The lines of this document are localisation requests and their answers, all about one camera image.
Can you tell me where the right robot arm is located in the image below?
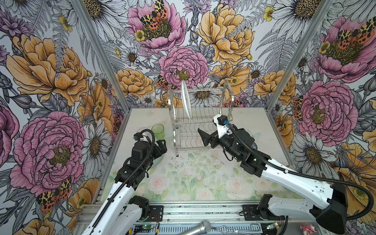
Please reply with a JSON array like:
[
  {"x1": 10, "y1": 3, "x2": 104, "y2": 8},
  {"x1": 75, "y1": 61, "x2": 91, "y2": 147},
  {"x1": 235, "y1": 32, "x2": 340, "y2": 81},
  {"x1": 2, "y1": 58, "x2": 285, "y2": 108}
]
[{"x1": 198, "y1": 128, "x2": 348, "y2": 234}]

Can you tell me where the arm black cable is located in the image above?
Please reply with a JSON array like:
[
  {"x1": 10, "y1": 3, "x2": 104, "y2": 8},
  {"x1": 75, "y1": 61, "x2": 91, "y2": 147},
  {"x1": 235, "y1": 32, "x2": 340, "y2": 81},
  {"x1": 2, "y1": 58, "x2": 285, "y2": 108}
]
[
  {"x1": 227, "y1": 123, "x2": 375, "y2": 221},
  {"x1": 90, "y1": 128, "x2": 156, "y2": 233}
]

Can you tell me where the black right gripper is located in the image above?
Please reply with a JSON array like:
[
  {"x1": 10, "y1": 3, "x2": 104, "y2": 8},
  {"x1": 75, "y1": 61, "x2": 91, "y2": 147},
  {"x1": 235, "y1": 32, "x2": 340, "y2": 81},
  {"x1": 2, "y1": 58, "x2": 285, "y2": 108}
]
[{"x1": 198, "y1": 128, "x2": 243, "y2": 161}]

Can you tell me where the pink toy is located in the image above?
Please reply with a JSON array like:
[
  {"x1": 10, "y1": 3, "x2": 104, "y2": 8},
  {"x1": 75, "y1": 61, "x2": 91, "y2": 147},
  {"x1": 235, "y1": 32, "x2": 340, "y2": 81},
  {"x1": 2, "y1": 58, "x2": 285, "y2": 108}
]
[{"x1": 300, "y1": 225, "x2": 318, "y2": 235}]

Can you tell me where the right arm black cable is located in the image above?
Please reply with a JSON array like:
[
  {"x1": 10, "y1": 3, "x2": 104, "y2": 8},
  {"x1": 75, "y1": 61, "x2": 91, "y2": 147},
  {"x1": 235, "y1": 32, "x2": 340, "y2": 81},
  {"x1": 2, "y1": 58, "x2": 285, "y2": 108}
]
[{"x1": 227, "y1": 123, "x2": 375, "y2": 221}]

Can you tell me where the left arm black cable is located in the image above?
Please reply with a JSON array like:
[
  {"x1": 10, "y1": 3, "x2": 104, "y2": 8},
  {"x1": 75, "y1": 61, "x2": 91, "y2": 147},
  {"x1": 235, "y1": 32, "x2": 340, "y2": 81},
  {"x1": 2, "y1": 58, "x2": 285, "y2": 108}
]
[{"x1": 90, "y1": 128, "x2": 156, "y2": 233}]

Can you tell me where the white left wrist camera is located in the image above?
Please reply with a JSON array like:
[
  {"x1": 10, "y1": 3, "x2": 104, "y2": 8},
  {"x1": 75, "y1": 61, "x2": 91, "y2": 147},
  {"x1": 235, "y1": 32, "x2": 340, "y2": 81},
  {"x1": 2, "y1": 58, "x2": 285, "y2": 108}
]
[{"x1": 133, "y1": 132, "x2": 148, "y2": 142}]

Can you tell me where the green circuit board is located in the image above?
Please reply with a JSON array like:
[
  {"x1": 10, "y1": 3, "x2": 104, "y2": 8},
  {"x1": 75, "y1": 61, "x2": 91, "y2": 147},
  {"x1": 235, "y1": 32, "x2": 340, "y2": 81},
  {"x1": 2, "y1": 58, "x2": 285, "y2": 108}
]
[{"x1": 133, "y1": 225, "x2": 156, "y2": 235}]

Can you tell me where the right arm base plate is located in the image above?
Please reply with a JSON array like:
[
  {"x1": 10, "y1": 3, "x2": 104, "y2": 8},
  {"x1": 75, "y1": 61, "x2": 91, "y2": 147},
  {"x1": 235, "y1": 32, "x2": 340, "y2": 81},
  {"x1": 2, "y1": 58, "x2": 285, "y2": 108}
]
[{"x1": 239, "y1": 204, "x2": 266, "y2": 221}]

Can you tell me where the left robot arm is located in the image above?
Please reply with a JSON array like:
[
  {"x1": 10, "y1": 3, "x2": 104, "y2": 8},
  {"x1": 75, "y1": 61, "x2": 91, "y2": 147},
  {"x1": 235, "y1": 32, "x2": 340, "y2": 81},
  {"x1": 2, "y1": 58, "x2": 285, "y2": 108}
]
[{"x1": 82, "y1": 140, "x2": 167, "y2": 235}]

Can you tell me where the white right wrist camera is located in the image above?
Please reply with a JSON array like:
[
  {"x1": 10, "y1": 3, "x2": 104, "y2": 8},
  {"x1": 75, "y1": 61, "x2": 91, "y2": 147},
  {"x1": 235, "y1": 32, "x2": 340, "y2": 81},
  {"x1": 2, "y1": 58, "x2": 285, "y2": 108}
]
[{"x1": 213, "y1": 114, "x2": 232, "y2": 139}]

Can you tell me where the silver microphone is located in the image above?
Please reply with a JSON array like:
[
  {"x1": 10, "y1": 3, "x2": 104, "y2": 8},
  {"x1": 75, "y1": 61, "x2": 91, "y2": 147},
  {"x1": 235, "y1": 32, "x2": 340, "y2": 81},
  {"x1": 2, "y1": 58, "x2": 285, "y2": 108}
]
[{"x1": 179, "y1": 220, "x2": 212, "y2": 235}]

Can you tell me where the white plate red pattern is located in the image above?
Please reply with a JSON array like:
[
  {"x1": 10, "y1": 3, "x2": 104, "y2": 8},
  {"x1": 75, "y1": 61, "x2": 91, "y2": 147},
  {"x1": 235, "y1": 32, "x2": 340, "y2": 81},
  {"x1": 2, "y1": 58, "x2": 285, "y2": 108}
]
[{"x1": 181, "y1": 80, "x2": 192, "y2": 119}]

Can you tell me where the pale green plate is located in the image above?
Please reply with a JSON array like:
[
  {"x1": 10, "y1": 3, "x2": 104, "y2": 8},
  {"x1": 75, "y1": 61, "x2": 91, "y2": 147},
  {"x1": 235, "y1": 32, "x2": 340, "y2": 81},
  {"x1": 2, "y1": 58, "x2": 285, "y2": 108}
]
[{"x1": 150, "y1": 154, "x2": 164, "y2": 169}]

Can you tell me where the clear plastic tumbler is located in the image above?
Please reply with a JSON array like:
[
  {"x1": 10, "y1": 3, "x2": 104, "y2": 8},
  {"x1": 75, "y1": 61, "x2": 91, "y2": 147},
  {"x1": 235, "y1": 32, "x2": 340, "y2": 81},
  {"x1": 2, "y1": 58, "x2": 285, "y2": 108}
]
[{"x1": 137, "y1": 127, "x2": 150, "y2": 136}]

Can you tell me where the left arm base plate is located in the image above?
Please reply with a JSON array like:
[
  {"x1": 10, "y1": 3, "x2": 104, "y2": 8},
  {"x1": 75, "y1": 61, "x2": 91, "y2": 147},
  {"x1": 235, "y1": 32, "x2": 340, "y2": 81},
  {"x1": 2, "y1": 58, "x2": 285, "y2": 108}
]
[{"x1": 145, "y1": 205, "x2": 164, "y2": 222}]

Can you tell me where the green plastic tumbler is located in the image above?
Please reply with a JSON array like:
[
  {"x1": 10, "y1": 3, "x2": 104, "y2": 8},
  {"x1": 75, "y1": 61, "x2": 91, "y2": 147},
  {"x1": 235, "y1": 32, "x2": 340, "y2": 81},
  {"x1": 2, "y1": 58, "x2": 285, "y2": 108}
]
[{"x1": 151, "y1": 123, "x2": 165, "y2": 140}]

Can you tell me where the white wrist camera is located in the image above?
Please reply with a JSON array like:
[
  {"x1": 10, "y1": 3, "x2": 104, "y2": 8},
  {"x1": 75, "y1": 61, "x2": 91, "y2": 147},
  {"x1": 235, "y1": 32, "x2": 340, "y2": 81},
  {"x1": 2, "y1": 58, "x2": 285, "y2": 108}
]
[
  {"x1": 213, "y1": 114, "x2": 232, "y2": 139},
  {"x1": 133, "y1": 132, "x2": 148, "y2": 142}
]

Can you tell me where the steel two-tier dish rack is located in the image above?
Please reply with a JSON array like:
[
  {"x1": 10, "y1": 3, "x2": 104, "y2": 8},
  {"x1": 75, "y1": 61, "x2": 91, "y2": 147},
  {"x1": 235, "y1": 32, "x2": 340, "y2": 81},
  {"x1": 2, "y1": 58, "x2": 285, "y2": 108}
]
[{"x1": 167, "y1": 81, "x2": 235, "y2": 157}]

